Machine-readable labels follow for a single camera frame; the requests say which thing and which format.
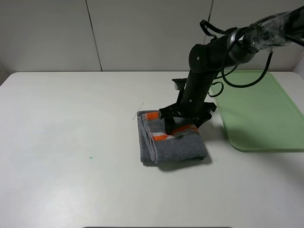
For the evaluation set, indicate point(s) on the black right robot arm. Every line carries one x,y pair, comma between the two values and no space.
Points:
228,48

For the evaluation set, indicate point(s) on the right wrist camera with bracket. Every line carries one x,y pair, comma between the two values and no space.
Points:
179,83

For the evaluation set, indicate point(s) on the green plastic tray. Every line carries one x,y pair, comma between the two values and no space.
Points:
261,118

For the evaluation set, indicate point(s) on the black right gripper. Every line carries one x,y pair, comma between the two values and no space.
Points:
198,115

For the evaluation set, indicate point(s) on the grey towel with orange pattern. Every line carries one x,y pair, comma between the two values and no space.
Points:
157,146

